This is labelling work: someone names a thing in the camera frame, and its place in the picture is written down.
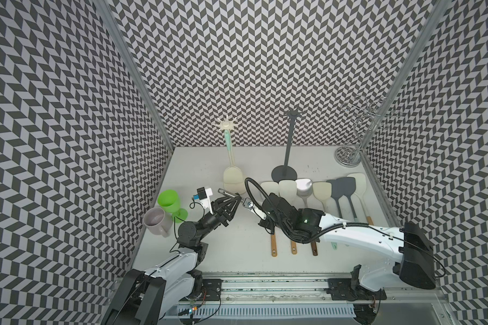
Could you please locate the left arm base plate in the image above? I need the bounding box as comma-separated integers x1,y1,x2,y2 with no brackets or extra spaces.
187,278,222,302

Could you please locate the grey turner mint handle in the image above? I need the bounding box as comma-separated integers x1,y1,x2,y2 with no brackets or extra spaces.
327,180,342,218

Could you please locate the grey spatula mint handle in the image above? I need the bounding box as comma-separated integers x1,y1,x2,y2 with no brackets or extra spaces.
336,177,359,222

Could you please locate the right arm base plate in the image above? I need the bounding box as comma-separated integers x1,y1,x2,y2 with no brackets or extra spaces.
325,278,387,301

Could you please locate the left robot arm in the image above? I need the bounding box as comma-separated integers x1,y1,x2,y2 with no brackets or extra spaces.
100,194,243,324

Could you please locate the cream spatula wooden handle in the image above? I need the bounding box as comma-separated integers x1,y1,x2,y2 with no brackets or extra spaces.
348,173,374,226

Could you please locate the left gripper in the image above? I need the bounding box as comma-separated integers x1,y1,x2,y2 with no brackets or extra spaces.
196,192,241,242

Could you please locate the cream turner mint handle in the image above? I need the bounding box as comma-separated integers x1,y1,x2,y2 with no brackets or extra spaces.
313,181,336,228

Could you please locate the dark grey utensil rack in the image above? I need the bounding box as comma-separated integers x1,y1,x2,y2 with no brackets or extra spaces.
271,110,301,182

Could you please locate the cream utensil rack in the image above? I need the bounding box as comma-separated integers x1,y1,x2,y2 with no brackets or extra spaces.
215,117,246,195

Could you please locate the cream spatula light wood handle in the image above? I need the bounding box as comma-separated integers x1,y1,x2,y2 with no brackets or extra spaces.
259,181,279,257

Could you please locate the aluminium front rail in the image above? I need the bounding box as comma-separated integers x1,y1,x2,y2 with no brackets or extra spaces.
159,274,458,324

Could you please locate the grey ceramic mug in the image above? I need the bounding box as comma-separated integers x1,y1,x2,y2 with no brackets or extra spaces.
142,207,174,237

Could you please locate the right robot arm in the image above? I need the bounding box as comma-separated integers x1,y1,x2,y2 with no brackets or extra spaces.
243,194,438,292

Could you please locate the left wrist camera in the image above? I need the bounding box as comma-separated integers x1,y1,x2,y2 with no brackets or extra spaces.
192,187,214,213

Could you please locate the green plastic goblet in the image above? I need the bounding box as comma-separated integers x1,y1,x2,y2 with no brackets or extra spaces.
157,190,188,223

